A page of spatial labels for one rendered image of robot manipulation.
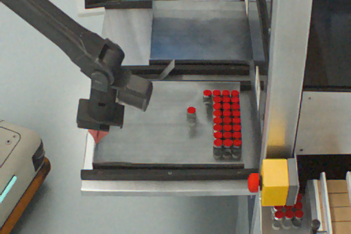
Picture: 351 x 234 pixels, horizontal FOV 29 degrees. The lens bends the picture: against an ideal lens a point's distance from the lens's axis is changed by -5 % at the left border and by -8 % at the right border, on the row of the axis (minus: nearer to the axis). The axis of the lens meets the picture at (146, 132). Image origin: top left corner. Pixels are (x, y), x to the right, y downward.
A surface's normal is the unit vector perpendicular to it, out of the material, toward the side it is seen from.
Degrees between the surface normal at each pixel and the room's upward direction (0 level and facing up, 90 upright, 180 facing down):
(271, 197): 90
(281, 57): 90
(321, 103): 90
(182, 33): 0
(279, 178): 0
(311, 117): 90
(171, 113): 0
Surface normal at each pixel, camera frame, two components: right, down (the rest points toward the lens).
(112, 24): -0.05, -0.67
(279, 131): -0.04, 0.74
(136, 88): 0.16, -0.49
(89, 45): 0.63, -0.23
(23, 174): 0.91, 0.28
